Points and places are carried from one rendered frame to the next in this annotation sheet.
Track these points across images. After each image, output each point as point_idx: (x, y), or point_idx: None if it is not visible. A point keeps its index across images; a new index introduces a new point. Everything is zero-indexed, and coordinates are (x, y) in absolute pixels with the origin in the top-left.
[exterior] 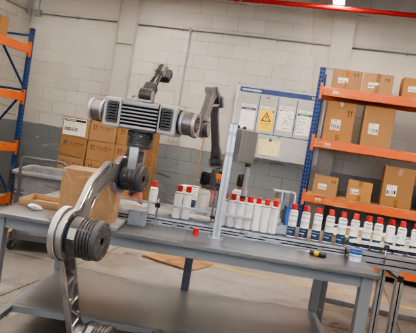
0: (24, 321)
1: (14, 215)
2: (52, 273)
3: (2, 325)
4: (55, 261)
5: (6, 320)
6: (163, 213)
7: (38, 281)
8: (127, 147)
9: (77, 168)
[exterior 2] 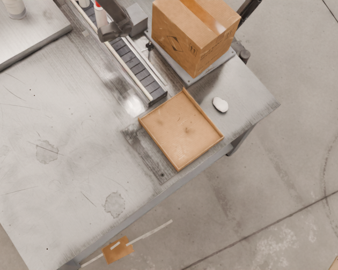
0: (155, 207)
1: (260, 81)
2: (92, 246)
3: (179, 208)
4: (74, 264)
5: (170, 217)
6: (24, 70)
7: (129, 223)
8: (120, 8)
9: (223, 12)
